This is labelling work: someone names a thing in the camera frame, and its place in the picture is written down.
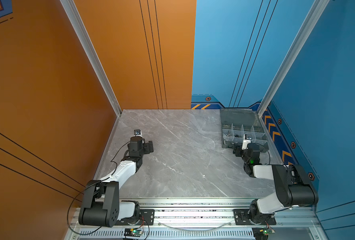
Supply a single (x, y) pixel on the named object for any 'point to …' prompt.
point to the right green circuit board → (267, 231)
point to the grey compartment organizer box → (236, 122)
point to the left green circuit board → (137, 232)
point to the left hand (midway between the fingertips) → (143, 141)
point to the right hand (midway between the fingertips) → (239, 143)
